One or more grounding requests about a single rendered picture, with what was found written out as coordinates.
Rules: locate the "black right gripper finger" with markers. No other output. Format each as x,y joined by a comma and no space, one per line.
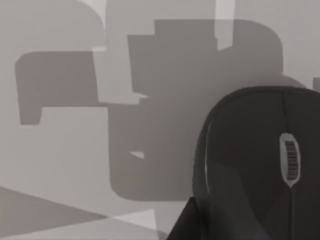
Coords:
184,225

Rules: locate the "black computer mouse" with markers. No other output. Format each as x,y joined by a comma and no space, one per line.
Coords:
250,155

